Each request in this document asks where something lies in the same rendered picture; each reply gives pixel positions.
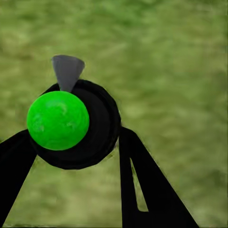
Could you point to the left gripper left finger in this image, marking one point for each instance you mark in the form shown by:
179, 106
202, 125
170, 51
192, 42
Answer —
16, 158

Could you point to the pesticide atomizer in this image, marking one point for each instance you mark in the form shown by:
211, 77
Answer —
75, 123

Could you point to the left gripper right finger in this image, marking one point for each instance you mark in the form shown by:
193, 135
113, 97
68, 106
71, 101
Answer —
165, 209

